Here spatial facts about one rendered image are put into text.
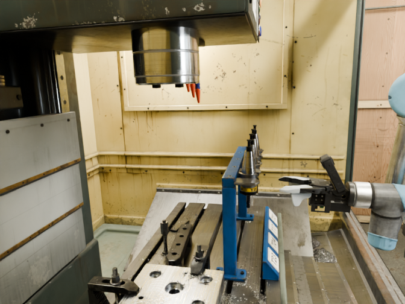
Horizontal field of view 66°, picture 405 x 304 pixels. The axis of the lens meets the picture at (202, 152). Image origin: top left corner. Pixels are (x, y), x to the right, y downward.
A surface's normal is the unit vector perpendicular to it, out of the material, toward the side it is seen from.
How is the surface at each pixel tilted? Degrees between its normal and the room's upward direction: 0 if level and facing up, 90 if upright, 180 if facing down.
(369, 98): 90
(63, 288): 90
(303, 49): 90
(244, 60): 90
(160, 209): 24
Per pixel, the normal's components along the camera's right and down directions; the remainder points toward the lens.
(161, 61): -0.05, 0.22
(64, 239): 0.97, 0.02
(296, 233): -0.11, -0.81
